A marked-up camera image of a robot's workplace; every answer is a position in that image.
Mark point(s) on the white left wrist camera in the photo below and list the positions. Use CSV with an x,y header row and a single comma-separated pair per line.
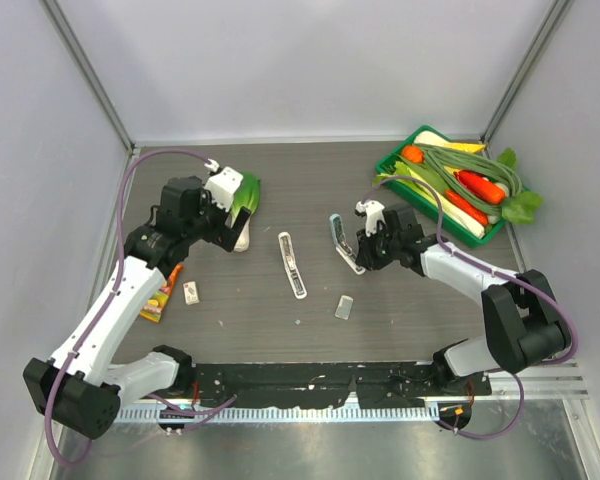
x,y
222,184

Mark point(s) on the green bok choy toy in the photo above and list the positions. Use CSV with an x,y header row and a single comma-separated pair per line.
x,y
247,196

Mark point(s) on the white radish toy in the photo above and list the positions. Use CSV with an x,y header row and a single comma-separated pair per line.
x,y
428,137

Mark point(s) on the orange pumpkin toy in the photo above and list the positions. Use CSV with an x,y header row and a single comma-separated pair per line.
x,y
413,154

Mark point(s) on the green long beans bundle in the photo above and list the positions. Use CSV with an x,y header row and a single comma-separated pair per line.
x,y
446,163

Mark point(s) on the yellow corn toy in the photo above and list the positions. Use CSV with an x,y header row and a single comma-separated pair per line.
x,y
471,148

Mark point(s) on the pale green leek toy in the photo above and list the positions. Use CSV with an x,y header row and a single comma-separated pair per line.
x,y
426,191

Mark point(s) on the colourful snack packet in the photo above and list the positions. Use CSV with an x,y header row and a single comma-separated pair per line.
x,y
156,305

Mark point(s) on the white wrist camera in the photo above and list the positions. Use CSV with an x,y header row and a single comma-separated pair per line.
x,y
222,184
373,213

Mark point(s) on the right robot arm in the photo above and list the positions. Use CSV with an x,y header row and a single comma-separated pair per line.
x,y
523,325

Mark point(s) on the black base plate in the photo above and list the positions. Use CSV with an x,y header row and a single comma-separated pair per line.
x,y
329,385

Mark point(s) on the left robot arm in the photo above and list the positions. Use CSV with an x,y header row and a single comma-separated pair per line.
x,y
77,386

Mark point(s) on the green lettuce leaf toy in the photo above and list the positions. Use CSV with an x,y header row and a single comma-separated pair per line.
x,y
520,204

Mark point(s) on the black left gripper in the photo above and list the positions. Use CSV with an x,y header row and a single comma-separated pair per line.
x,y
223,235

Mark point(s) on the green plastic tray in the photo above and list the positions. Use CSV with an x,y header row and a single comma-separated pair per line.
x,y
496,223

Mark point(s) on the orange carrot toy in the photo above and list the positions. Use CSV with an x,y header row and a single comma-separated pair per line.
x,y
480,187

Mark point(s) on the staples box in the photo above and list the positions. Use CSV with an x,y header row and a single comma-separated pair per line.
x,y
191,295

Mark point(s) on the perforated cable duct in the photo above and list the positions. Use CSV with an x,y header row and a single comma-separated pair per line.
x,y
149,412

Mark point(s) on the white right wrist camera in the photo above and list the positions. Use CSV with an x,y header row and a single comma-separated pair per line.
x,y
373,213

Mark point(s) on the white stapler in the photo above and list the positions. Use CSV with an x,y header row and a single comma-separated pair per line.
x,y
290,265

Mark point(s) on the red chili pepper toy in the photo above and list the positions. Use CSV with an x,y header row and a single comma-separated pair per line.
x,y
462,204

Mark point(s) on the staples tray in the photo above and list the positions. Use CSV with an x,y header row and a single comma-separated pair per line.
x,y
344,307

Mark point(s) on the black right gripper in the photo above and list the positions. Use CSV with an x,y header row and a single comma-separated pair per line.
x,y
366,257

